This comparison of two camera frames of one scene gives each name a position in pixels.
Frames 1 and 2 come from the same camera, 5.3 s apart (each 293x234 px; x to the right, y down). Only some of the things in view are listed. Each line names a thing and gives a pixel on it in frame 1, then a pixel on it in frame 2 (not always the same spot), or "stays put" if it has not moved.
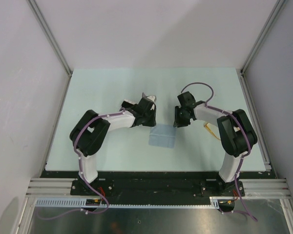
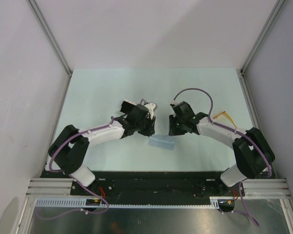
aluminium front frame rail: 253,187 stays put
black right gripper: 177,122 to 173,130
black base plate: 157,184 stays put
